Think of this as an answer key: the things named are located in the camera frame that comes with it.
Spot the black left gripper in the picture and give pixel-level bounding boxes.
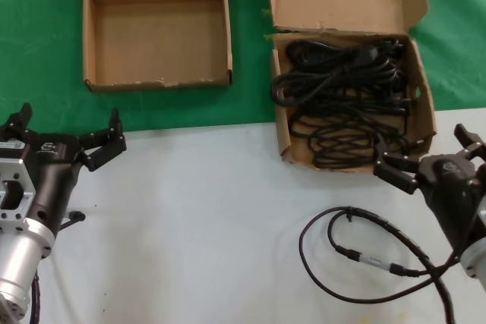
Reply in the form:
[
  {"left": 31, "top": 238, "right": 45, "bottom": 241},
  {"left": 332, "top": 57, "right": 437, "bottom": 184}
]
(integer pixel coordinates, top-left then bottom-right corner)
[{"left": 0, "top": 102, "right": 128, "bottom": 234}]

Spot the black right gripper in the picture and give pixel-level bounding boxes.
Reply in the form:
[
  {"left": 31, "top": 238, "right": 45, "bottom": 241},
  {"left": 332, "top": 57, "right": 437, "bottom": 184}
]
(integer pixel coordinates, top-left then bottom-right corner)
[{"left": 373, "top": 123, "right": 486, "bottom": 261}]

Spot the black power cord bundle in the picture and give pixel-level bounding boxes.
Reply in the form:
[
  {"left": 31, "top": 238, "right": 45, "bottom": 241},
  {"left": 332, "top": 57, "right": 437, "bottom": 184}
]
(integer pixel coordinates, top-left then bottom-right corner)
[
  {"left": 290, "top": 109, "right": 413, "bottom": 143},
  {"left": 284, "top": 38, "right": 406, "bottom": 73},
  {"left": 271, "top": 80, "right": 413, "bottom": 115},
  {"left": 271, "top": 68, "right": 413, "bottom": 92}
]

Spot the cardboard box with round hole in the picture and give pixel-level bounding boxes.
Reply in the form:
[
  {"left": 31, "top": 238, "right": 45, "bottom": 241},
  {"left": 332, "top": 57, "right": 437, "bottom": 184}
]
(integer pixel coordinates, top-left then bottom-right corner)
[{"left": 62, "top": 0, "right": 235, "bottom": 93}]

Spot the green table cloth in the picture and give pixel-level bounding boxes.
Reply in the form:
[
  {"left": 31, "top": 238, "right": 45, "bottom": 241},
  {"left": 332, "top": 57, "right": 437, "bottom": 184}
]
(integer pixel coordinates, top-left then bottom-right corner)
[{"left": 0, "top": 0, "right": 486, "bottom": 134}]

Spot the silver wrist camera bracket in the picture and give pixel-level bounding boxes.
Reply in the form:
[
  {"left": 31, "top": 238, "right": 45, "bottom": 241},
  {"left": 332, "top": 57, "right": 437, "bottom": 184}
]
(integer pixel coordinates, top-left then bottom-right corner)
[{"left": 0, "top": 156, "right": 39, "bottom": 225}]

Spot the loose black power cord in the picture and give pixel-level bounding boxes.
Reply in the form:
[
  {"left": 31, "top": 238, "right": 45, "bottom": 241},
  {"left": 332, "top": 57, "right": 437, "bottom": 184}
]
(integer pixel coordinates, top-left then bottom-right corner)
[{"left": 303, "top": 130, "right": 413, "bottom": 170}]

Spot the black cable with inline connector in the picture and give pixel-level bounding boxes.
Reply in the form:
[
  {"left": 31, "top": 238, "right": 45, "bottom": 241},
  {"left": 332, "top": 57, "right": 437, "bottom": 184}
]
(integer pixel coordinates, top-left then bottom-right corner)
[{"left": 298, "top": 206, "right": 462, "bottom": 298}]

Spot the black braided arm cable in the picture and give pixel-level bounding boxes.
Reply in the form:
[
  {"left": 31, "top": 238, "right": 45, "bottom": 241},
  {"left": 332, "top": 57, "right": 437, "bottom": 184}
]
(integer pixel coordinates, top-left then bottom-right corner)
[{"left": 28, "top": 272, "right": 45, "bottom": 324}]

